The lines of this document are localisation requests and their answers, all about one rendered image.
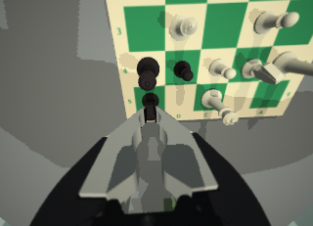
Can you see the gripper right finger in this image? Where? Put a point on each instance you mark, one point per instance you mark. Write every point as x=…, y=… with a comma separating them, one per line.
x=190, y=166

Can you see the green and cream chessboard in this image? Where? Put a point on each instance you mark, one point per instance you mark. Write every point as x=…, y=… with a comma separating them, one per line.
x=141, y=28

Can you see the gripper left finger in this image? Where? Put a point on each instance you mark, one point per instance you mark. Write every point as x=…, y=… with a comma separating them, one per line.
x=109, y=170

